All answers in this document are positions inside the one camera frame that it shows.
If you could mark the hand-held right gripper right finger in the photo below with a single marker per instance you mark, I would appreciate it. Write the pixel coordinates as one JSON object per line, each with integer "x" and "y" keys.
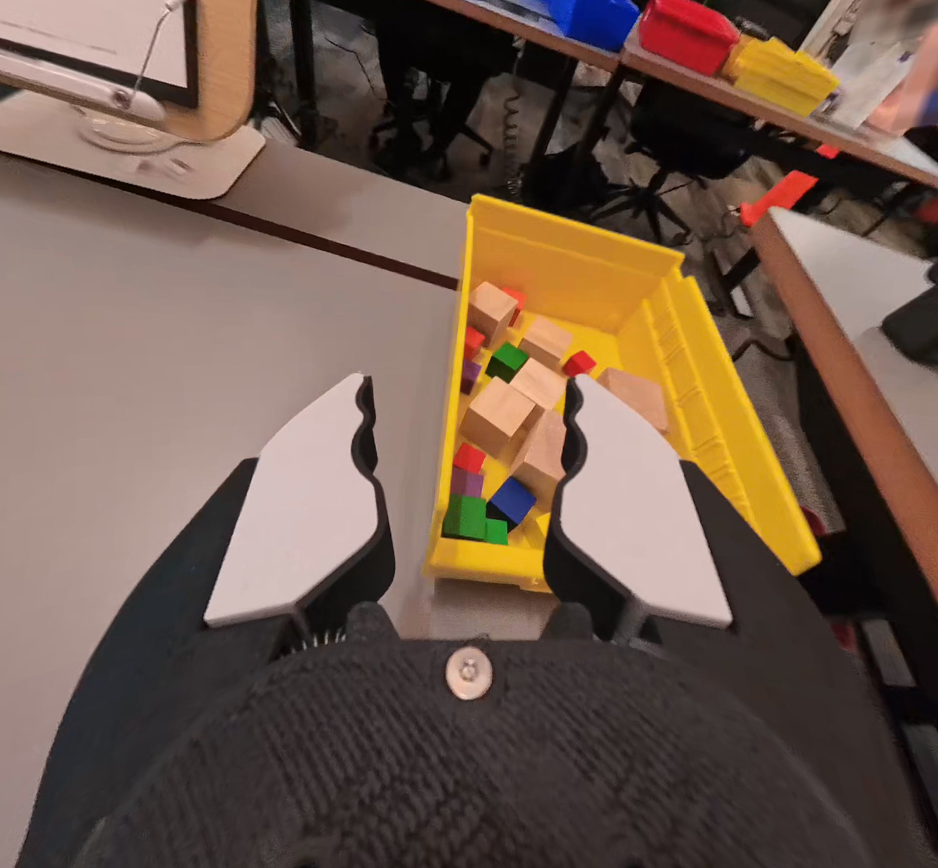
{"x": 637, "y": 509}

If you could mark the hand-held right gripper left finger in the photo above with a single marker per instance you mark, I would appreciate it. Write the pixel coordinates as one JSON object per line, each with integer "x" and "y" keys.
{"x": 308, "y": 501}

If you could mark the pile of wooden cubes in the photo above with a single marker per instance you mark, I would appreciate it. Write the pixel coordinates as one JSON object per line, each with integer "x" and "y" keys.
{"x": 498, "y": 414}

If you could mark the yellow plastic box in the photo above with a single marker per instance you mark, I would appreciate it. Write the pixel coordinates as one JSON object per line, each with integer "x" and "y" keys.
{"x": 557, "y": 252}

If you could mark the grey table with wooden edge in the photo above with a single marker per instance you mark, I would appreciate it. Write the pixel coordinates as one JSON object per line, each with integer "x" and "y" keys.
{"x": 843, "y": 274}

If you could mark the orange plastic clamp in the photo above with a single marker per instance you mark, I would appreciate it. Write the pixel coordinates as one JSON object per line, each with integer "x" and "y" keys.
{"x": 780, "y": 195}

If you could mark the black office chair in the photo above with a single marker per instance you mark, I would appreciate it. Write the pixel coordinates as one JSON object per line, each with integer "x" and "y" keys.
{"x": 681, "y": 142}

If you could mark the stack of yellow bins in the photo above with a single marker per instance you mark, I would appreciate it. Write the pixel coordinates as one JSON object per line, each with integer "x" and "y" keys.
{"x": 784, "y": 77}

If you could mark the curved wooden panel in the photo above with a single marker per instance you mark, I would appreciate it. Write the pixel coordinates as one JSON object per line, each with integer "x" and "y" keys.
{"x": 227, "y": 33}

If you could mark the red plastic bin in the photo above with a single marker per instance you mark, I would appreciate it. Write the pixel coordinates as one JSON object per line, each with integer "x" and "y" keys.
{"x": 685, "y": 29}

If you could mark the white gooseneck lamp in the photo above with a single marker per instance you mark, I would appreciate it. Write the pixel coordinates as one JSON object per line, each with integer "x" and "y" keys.
{"x": 157, "y": 40}

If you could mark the long grey table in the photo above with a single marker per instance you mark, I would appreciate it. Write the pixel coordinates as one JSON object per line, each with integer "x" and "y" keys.
{"x": 469, "y": 7}

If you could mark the white flat base plate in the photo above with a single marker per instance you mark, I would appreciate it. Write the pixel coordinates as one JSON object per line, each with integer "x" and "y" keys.
{"x": 220, "y": 164}

